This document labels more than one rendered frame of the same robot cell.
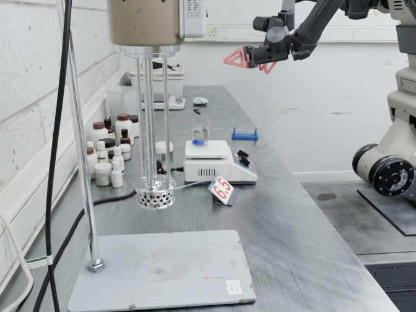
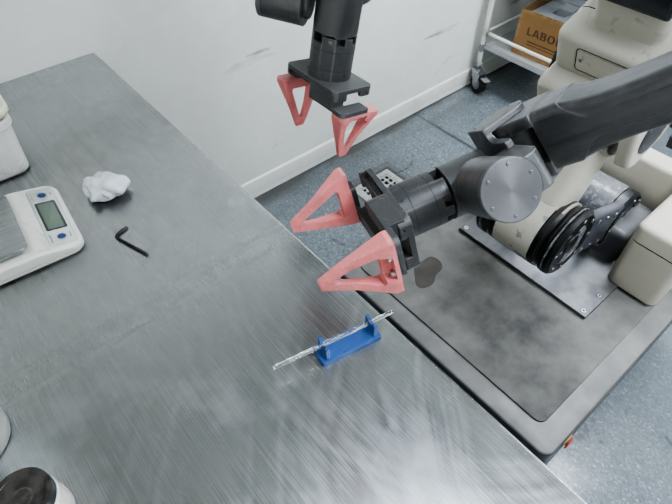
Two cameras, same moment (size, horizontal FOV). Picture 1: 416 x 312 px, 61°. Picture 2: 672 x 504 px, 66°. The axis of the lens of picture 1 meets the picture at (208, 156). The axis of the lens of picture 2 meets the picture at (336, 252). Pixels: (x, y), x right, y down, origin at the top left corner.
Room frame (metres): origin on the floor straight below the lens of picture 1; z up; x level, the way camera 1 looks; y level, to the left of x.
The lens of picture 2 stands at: (0.95, 0.11, 1.42)
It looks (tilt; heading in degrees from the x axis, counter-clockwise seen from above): 49 degrees down; 326
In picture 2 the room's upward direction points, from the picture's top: straight up
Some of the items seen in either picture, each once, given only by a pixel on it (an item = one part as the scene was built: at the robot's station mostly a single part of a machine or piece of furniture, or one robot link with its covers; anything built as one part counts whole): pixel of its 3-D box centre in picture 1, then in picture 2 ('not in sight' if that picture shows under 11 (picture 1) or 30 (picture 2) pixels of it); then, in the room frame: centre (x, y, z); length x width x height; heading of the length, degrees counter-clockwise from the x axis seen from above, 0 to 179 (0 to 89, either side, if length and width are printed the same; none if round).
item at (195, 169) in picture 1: (215, 163); not in sight; (0.92, -0.02, 0.79); 0.22 x 0.13 x 0.08; 92
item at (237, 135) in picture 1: (244, 132); (347, 338); (1.28, -0.14, 0.77); 0.10 x 0.03 x 0.04; 85
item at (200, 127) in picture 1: (199, 132); not in sight; (0.94, 0.02, 0.87); 0.06 x 0.05 x 0.08; 171
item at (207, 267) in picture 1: (164, 265); not in sight; (0.52, 0.08, 0.76); 0.30 x 0.20 x 0.01; 96
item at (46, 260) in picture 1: (39, 260); not in sight; (0.40, 0.23, 0.86); 0.03 x 0.02 x 0.02; 96
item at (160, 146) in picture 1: (163, 157); not in sight; (0.96, 0.13, 0.79); 0.06 x 0.06 x 0.08
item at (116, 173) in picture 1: (116, 174); not in sight; (0.85, 0.24, 0.79); 0.03 x 0.03 x 0.07
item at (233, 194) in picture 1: (224, 189); not in sight; (0.80, -0.04, 0.77); 0.09 x 0.06 x 0.04; 165
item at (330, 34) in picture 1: (267, 33); not in sight; (2.38, -0.37, 1.08); 1.90 x 0.06 x 0.10; 96
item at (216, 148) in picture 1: (206, 148); not in sight; (0.92, 0.00, 0.83); 0.12 x 0.12 x 0.01; 2
